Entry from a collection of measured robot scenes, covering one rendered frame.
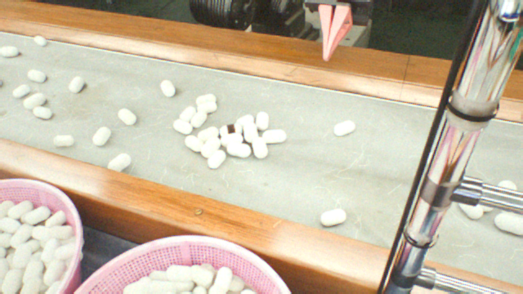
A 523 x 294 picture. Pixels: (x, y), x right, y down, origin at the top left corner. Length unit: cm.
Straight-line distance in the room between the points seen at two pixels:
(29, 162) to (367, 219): 49
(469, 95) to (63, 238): 51
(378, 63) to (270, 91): 20
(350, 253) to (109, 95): 52
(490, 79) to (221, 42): 66
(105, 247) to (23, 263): 11
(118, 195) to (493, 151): 54
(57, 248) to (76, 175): 11
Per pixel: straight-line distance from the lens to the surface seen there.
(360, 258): 49
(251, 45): 82
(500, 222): 58
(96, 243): 66
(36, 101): 83
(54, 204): 64
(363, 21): 69
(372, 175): 60
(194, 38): 86
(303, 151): 62
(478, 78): 24
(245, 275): 50
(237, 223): 51
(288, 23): 127
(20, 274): 60
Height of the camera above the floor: 118
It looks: 45 degrees down
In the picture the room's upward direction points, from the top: 5 degrees counter-clockwise
